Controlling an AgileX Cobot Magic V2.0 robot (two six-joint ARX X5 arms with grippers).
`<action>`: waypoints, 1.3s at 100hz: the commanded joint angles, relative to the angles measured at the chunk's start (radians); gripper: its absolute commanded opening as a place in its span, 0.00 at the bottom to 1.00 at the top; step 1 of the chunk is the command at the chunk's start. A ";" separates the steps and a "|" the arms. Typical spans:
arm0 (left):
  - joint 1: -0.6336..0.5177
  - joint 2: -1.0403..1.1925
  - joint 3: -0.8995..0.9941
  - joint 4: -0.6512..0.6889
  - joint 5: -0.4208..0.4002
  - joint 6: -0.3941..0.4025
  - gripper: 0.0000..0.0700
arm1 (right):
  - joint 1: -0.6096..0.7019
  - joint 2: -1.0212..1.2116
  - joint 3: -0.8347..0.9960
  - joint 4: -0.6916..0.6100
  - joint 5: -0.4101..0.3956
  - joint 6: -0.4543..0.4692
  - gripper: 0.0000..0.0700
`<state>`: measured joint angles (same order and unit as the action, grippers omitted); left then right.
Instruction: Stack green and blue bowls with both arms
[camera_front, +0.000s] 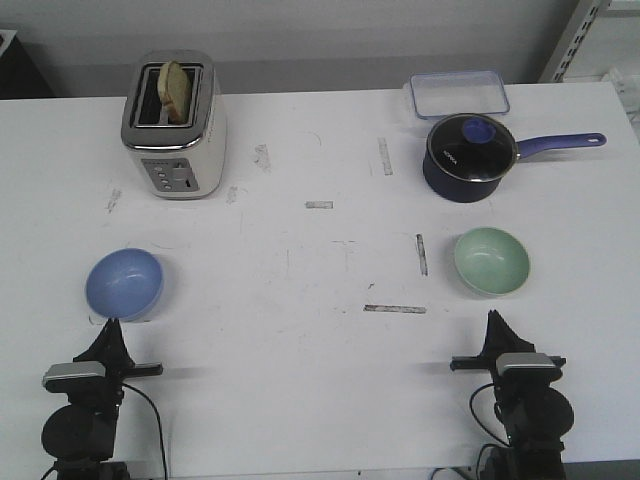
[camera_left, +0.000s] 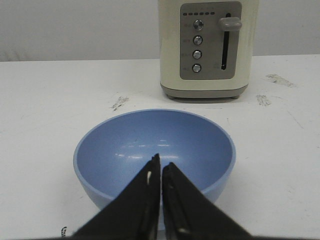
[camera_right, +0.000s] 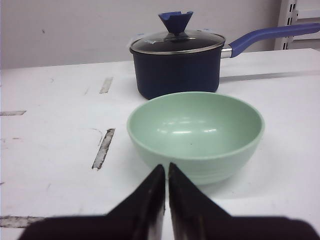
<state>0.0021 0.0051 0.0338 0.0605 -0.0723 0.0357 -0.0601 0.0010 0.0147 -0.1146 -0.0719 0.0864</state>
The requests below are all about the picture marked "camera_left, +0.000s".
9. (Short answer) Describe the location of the blue bowl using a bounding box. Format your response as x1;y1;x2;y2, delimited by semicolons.
73;109;236;221

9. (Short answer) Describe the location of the cream two-slot toaster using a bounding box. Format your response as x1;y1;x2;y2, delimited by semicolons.
158;0;259;99

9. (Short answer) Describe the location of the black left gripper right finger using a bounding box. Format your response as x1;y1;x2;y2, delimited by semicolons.
162;162;253;240

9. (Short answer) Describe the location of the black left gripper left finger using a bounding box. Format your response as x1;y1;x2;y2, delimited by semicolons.
71;154;160;240

